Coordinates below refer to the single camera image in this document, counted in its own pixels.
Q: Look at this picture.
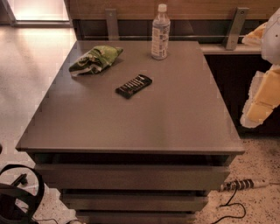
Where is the metal shelf bracket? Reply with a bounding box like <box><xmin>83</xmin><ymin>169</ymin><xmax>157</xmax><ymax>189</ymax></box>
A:
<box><xmin>105</xmin><ymin>9</ymin><xmax>119</xmax><ymax>41</ymax></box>
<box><xmin>223</xmin><ymin>7</ymin><xmax>249</xmax><ymax>51</ymax></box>

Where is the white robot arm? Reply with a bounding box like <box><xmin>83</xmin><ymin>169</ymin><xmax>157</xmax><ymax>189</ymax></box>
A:
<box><xmin>240</xmin><ymin>9</ymin><xmax>280</xmax><ymax>128</ymax></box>

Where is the grey drawer cabinet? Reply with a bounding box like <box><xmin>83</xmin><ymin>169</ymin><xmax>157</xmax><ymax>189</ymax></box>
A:
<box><xmin>17</xmin><ymin>41</ymin><xmax>242</xmax><ymax>224</ymax></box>

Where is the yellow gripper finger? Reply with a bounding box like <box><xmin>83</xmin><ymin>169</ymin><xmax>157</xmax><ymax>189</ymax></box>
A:
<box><xmin>241</xmin><ymin>23</ymin><xmax>267</xmax><ymax>46</ymax></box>
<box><xmin>240</xmin><ymin>65</ymin><xmax>280</xmax><ymax>128</ymax></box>

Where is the black candy bar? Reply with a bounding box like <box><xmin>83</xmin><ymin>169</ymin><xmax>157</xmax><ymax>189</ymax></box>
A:
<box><xmin>115</xmin><ymin>74</ymin><xmax>152</xmax><ymax>99</ymax></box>

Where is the wooden wall shelf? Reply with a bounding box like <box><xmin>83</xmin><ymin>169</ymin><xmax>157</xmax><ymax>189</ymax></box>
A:
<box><xmin>199</xmin><ymin>43</ymin><xmax>263</xmax><ymax>56</ymax></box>

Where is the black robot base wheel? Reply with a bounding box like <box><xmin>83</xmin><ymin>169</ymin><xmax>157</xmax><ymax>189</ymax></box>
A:
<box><xmin>0</xmin><ymin>164</ymin><xmax>45</xmax><ymax>224</ymax></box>

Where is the white power strip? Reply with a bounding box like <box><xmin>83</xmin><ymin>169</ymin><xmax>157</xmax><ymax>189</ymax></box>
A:
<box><xmin>220</xmin><ymin>178</ymin><xmax>269</xmax><ymax>192</ymax></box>

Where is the black power cable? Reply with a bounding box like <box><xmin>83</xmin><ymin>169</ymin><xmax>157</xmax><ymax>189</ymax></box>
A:
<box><xmin>210</xmin><ymin>186</ymin><xmax>248</xmax><ymax>224</ymax></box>

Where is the green jalapeno chip bag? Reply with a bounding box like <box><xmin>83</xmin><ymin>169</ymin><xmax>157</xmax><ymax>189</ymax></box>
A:
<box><xmin>68</xmin><ymin>45</ymin><xmax>123</xmax><ymax>76</ymax></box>

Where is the left metal shelf bracket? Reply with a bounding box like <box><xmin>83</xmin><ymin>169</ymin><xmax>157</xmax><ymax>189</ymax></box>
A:
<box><xmin>105</xmin><ymin>9</ymin><xmax>119</xmax><ymax>41</ymax></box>

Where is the right metal shelf bracket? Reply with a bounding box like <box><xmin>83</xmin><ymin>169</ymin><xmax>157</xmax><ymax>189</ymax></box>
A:
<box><xmin>223</xmin><ymin>7</ymin><xmax>249</xmax><ymax>51</ymax></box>

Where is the clear plastic water bottle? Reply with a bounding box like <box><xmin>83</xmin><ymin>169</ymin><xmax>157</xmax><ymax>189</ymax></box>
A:
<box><xmin>151</xmin><ymin>3</ymin><xmax>171</xmax><ymax>60</ymax></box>

